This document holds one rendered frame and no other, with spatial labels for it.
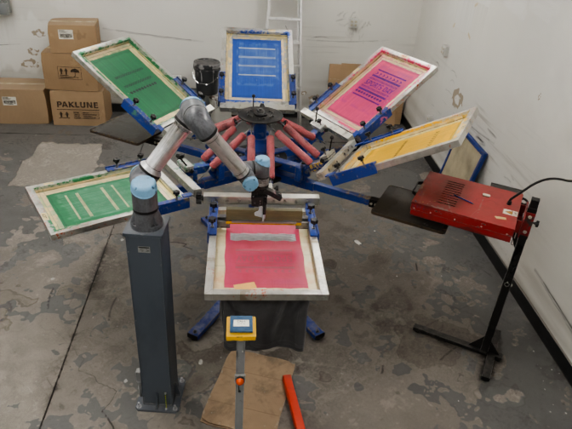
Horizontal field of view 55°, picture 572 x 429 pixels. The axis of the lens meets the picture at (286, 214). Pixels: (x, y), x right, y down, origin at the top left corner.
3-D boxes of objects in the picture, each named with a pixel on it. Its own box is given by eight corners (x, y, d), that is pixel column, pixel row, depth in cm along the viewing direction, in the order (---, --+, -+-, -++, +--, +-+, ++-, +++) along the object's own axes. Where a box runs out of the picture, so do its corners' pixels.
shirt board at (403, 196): (455, 214, 356) (458, 203, 351) (442, 244, 324) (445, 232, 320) (271, 163, 402) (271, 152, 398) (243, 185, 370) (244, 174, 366)
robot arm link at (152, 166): (125, 191, 258) (193, 100, 244) (123, 177, 270) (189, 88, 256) (147, 203, 264) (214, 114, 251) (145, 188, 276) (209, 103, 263)
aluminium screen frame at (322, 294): (328, 300, 262) (328, 294, 260) (203, 300, 256) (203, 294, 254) (311, 214, 328) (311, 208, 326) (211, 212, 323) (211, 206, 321)
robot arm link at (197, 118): (202, 109, 236) (265, 184, 264) (198, 100, 245) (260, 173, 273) (181, 125, 237) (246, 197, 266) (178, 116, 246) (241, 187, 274)
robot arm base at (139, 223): (126, 231, 257) (124, 213, 252) (135, 214, 270) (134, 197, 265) (158, 233, 257) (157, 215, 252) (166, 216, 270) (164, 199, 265)
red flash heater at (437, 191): (524, 210, 338) (530, 193, 331) (516, 248, 302) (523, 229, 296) (426, 185, 359) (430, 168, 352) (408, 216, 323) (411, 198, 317)
